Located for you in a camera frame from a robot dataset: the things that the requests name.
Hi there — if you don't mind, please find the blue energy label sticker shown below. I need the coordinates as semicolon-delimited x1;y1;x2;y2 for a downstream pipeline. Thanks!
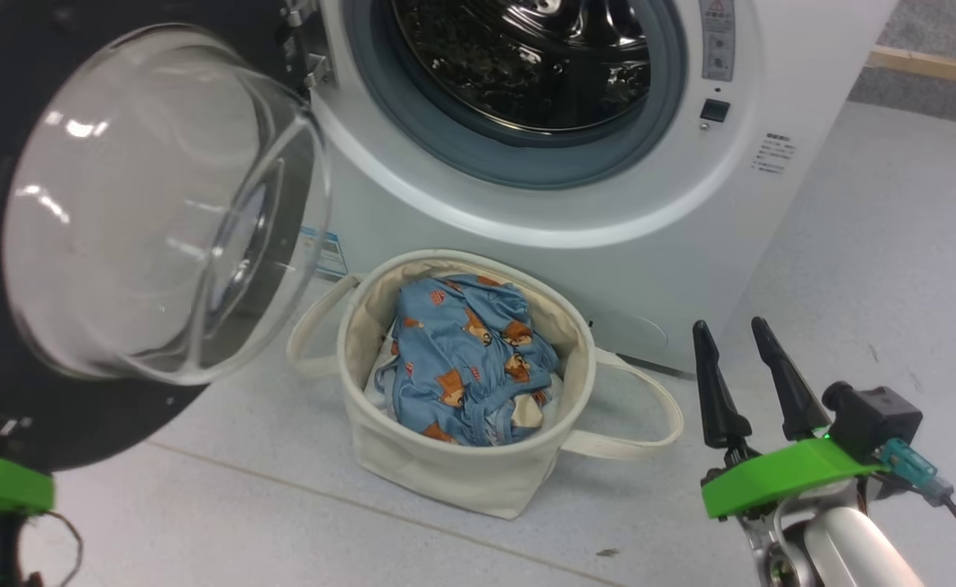
299;227;349;280

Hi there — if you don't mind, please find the blue bear-print garment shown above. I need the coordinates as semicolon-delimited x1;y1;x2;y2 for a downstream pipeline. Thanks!
387;275;562;448

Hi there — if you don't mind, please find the dark round glass washer door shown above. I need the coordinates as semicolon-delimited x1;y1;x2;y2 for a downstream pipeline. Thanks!
0;0;334;474

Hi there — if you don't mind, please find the grey warning label sticker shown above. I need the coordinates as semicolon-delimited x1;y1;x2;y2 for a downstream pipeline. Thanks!
697;0;737;82

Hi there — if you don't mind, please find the round white filter cover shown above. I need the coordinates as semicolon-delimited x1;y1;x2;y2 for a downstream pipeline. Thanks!
591;310;668;357

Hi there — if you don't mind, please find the cream canvas laundry basket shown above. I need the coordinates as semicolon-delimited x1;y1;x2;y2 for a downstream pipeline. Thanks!
286;249;685;520

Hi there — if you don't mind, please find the white front-load washing machine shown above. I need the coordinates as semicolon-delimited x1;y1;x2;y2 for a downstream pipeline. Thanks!
282;0;899;376

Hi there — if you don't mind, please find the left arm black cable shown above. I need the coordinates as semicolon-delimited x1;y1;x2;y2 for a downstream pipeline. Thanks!
20;511;85;587

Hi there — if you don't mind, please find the right arm teal-plug cable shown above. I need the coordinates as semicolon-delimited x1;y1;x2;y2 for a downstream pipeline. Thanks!
880;438;956;563

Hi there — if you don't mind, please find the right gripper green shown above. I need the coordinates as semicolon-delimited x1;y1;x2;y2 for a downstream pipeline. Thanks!
693;316;888;520

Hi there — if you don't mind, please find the wooden baseboard strip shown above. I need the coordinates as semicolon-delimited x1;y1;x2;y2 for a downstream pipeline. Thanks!
865;45;956;90

